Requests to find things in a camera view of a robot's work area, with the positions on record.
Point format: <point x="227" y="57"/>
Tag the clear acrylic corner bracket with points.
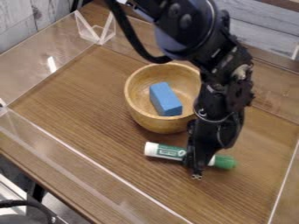
<point x="94" y="33"/>

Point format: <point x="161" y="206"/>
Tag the blue foam block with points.
<point x="164" y="100"/>

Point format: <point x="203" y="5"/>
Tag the green Expo marker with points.
<point x="157" y="150"/>

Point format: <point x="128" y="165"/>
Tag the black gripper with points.
<point x="225" y="94"/>

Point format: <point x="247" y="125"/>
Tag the brown wooden bowl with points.
<point x="183" y="79"/>

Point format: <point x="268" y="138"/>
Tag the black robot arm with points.
<point x="192" y="33"/>

